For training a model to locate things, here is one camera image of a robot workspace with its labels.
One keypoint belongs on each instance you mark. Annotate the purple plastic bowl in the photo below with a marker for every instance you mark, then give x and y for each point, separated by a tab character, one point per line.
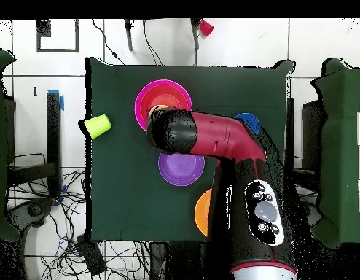
180	172

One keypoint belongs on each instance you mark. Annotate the yellow plastic cup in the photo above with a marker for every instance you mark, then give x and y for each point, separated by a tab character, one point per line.
155	109

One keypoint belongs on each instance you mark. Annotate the red plastic bowl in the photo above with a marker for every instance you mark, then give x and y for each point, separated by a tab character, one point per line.
165	99

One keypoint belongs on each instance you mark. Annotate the large orange plastic bowl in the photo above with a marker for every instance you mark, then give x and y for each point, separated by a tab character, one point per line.
202	213

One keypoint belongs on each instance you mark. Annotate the large pink plastic bowl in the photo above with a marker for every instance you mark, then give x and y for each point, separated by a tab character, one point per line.
137	108

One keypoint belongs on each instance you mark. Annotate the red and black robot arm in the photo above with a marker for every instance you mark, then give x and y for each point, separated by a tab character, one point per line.
220	134

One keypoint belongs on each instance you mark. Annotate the dark green table cloth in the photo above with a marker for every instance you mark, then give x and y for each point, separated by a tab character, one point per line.
124	204

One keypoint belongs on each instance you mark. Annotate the small blue plastic bowl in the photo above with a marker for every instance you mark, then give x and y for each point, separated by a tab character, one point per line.
251	119

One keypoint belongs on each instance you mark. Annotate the lime green plastic cup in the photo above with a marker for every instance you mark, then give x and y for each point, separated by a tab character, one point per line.
97	125

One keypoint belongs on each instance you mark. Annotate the black metal stand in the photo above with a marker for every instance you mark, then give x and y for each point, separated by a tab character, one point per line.
290	131
53	131

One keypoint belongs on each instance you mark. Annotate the black tripod leg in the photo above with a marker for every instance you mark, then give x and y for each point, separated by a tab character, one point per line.
195	35
128	35

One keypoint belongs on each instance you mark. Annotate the red plastic cup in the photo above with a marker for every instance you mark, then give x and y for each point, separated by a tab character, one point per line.
206	28

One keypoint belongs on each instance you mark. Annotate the blue tape strip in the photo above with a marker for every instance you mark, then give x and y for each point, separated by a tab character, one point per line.
62	102

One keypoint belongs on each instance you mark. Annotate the black power strip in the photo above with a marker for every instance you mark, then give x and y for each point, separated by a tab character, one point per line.
91	256

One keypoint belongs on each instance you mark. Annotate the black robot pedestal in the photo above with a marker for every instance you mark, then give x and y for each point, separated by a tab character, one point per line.
180	262

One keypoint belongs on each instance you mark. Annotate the black square floor frame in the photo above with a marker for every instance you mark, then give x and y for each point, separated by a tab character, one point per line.
57	50

